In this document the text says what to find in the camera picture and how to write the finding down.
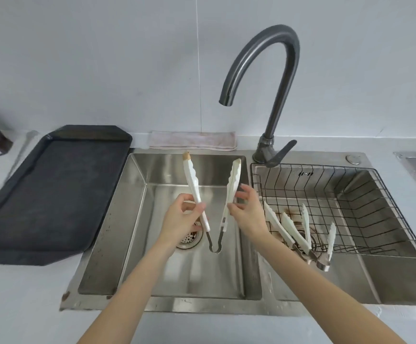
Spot person's left hand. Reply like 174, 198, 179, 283
159, 193, 206, 248

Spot person's right hand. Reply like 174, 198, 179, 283
227, 184, 270, 241

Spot white tongs with stained tip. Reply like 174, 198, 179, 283
182, 151, 243, 254

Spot person's left forearm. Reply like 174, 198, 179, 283
80, 236, 182, 344

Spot person's right forearm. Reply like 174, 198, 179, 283
244, 229, 408, 344

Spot round steel drain strainer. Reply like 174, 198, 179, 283
174, 222, 204, 250

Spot white steel tongs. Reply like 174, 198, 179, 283
281, 212, 337, 273
263, 201, 318, 264

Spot folded pale pink cloth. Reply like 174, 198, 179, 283
148, 131, 238, 152

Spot stainless steel double sink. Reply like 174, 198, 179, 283
59, 151, 416, 318

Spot dark grey gooseneck faucet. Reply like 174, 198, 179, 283
218, 24, 300, 169

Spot black baking tray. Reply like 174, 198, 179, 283
0, 125, 133, 266

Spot black wire dish rack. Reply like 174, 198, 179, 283
249, 163, 416, 260

